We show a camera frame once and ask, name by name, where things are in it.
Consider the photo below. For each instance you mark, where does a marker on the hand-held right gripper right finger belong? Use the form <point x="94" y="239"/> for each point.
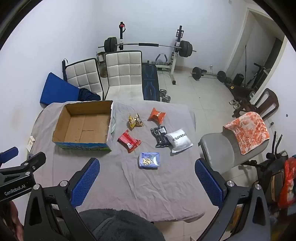
<point x="208" y="183"/>

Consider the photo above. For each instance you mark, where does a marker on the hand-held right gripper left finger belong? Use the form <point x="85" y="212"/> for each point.
<point x="85" y="180"/>

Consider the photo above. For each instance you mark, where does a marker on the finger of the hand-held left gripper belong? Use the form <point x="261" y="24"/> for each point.
<point x="34" y="161"/>
<point x="9" y="155"/>

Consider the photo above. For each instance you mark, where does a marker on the white soft packet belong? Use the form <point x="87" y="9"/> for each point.
<point x="179" y="141"/>

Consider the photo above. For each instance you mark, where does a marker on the cardboard box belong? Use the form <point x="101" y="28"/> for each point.
<point x="85" y="127"/>

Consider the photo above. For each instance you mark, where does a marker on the red snack packet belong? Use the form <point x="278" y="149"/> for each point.
<point x="128" y="140"/>

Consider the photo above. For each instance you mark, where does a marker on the blue tissue packet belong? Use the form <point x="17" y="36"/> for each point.
<point x="149" y="160"/>

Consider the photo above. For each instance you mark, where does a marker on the black packet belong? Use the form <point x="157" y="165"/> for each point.
<point x="159" y="136"/>

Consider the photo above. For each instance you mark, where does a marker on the yellow snack packet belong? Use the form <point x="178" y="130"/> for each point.
<point x="136" y="121"/>

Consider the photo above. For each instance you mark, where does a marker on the orange snack packet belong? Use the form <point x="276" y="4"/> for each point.
<point x="157" y="115"/>

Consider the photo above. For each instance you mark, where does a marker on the person's left hand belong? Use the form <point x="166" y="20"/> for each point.
<point x="9" y="215"/>

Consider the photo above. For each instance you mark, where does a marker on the grey padded chair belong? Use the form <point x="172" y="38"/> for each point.
<point x="215" y="148"/>

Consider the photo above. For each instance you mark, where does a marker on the grey tablecloth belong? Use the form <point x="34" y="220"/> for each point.
<point x="138" y="192"/>

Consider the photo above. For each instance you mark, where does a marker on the black backpack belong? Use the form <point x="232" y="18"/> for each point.
<point x="271" y="183"/>

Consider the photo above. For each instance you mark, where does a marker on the orange floral towel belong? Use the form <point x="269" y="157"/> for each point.
<point x="249" y="132"/>

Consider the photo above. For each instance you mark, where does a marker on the blue foam mat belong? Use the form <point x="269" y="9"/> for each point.
<point x="55" y="90"/>

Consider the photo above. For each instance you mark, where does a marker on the red plastic bag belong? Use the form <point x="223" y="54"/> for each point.
<point x="288" y="183"/>

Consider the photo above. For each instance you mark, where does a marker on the pair of white shoes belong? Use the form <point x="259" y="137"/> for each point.
<point x="234" y="104"/>

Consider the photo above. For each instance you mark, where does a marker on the dark blue cloth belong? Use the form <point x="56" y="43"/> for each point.
<point x="86" y="95"/>

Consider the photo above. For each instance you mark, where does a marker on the metal dumbbell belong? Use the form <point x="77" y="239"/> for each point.
<point x="163" y="91"/>
<point x="166" y="98"/>

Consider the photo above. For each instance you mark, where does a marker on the black folded umbrella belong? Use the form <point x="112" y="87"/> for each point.
<point x="64" y="69"/>

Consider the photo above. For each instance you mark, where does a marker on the white quilted chair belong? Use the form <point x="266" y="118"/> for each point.
<point x="124" y="69"/>
<point x="81" y="74"/>

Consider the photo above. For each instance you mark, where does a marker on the brown wooden chair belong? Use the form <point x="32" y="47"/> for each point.
<point x="270" y="99"/>

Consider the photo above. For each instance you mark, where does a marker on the small black bag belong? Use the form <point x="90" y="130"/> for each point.
<point x="238" y="79"/>

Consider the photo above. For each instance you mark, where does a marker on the short barbell with black plates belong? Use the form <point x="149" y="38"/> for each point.
<point x="208" y="74"/>

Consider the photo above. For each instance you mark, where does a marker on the black kick scooter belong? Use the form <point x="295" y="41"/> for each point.
<point x="256" y="76"/>

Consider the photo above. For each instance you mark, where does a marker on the black and blue weight bench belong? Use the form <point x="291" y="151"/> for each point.
<point x="150" y="81"/>

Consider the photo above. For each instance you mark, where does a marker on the white barbell rack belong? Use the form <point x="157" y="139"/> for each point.
<point x="177" y="55"/>

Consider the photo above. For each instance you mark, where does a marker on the long barbell with black plates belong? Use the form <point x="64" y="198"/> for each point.
<point x="148" y="44"/>

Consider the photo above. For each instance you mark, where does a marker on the white wall socket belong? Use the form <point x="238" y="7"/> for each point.
<point x="31" y="143"/>

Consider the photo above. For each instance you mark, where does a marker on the white door frame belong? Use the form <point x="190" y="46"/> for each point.
<point x="245" y="27"/>

